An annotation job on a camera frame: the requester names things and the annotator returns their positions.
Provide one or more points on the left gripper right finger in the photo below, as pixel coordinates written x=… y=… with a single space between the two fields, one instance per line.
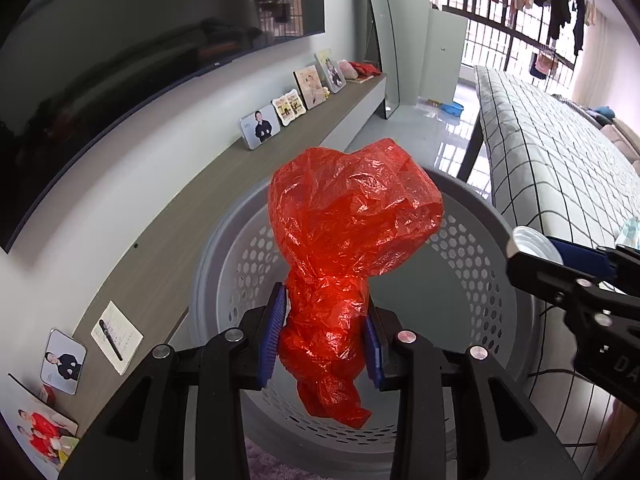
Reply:
x=398 y=359

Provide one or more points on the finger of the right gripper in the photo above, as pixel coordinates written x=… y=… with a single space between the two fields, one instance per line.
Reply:
x=594 y=262
x=554 y=283

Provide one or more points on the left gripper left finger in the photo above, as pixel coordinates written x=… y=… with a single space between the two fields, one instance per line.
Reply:
x=239 y=359

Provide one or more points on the red plastic bag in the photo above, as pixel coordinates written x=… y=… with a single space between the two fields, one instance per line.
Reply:
x=339 y=219

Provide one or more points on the grey perforated laundry basket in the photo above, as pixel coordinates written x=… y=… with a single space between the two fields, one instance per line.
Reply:
x=453 y=291

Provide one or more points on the checkered white tablecloth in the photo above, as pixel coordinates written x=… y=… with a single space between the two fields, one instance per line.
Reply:
x=550 y=169

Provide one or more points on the purple fluffy rug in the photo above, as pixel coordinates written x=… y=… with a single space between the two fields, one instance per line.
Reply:
x=264 y=466

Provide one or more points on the wooden tv console shelf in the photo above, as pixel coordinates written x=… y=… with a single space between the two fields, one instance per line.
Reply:
x=152 y=283

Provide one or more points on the white notepad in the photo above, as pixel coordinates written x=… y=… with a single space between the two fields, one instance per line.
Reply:
x=125 y=334

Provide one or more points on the black pen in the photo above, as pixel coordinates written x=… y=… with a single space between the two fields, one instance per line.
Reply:
x=109 y=338

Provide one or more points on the red shirts family photo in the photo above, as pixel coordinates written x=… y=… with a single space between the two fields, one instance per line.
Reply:
x=45 y=436

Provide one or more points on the blue floor basin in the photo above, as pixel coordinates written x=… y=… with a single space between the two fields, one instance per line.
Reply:
x=453 y=109

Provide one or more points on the grey cabinet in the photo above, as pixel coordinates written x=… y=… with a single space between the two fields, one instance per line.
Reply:
x=443 y=56

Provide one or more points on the red folded cloth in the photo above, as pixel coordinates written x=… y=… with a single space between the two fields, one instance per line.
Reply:
x=364 y=71

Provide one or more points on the leaning grey mirror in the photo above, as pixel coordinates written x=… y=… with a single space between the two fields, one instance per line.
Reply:
x=383 y=27

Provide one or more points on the large black television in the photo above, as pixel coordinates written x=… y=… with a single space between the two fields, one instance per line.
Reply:
x=72 y=70

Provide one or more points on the small man portrait frame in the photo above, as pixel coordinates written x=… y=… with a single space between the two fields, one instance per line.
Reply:
x=62 y=363

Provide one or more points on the man portrait photo frame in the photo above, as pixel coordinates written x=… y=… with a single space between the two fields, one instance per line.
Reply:
x=260 y=126

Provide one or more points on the yellow scalloped photo frame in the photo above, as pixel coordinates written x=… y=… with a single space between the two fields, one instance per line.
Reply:
x=289 y=107

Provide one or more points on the child photo white frame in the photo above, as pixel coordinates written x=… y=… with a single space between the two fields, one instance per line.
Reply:
x=331 y=71

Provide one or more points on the baby photo canvas frame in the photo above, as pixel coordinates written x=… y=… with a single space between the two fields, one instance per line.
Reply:
x=310 y=86

